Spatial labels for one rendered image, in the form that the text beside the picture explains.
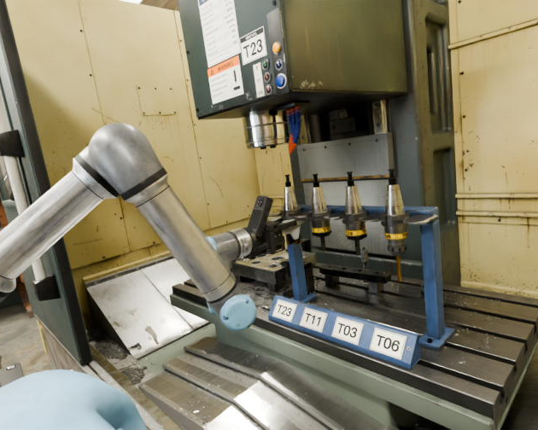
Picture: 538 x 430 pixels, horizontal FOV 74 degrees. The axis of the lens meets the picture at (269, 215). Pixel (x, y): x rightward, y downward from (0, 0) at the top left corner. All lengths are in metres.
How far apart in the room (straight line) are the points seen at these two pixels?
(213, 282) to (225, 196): 1.71
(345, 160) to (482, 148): 0.59
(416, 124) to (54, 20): 1.71
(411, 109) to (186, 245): 1.08
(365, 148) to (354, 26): 0.52
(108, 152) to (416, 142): 1.14
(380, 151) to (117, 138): 1.08
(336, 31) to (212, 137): 1.42
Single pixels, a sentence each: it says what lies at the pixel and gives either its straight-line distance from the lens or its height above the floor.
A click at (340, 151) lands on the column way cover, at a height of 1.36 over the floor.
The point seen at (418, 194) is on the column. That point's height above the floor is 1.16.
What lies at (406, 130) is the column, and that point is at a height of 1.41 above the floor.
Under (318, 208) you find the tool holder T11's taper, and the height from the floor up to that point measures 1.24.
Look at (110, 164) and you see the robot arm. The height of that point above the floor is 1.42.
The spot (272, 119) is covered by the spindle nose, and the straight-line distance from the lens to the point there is 1.24.
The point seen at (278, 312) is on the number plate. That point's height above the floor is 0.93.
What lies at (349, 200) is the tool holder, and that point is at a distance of 0.90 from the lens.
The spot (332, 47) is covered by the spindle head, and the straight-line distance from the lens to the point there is 1.12.
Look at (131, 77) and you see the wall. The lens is 2.21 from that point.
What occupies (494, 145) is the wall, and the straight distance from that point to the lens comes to 1.79.
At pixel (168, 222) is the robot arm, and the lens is 0.69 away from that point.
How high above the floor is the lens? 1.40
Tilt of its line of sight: 10 degrees down
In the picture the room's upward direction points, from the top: 8 degrees counter-clockwise
